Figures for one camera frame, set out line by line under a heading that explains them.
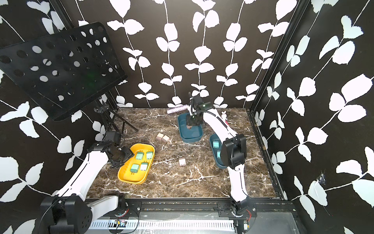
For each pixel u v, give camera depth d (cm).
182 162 90
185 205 76
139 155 90
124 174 85
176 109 116
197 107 68
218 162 86
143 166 87
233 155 54
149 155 92
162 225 70
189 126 90
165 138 100
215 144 97
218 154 59
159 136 101
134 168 86
